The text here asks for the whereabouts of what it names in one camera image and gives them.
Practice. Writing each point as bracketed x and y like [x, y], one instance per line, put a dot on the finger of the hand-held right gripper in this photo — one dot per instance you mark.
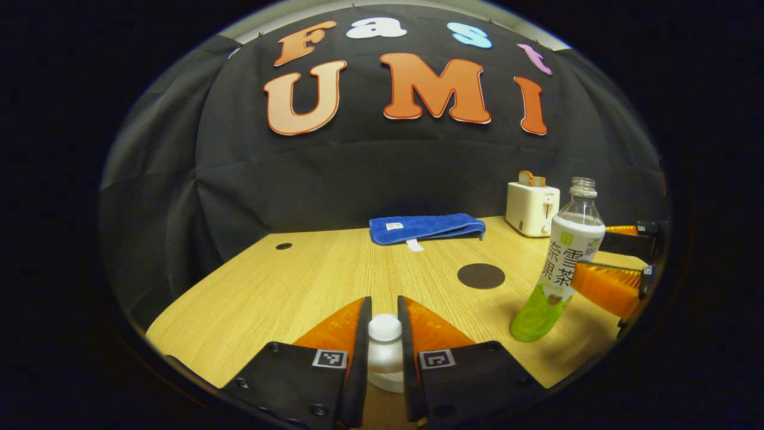
[627, 243]
[603, 286]

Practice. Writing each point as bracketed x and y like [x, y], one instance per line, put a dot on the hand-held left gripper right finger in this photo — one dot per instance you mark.
[407, 364]

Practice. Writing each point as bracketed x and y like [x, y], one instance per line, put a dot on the blue folded towel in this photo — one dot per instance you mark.
[427, 227]

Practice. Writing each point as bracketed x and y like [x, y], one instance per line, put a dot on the green label water bottle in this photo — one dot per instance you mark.
[567, 251]

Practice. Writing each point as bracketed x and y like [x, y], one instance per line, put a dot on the white teacup lid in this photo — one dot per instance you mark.
[385, 340]

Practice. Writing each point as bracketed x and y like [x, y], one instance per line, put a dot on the white toaster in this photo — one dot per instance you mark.
[528, 209]

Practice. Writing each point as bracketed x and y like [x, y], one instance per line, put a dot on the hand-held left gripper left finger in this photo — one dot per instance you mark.
[361, 358]

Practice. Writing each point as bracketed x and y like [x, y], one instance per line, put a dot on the toast bread slice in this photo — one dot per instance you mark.
[539, 181]
[525, 178]

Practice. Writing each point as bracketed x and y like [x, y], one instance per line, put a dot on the dark round coaster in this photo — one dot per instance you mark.
[481, 276]

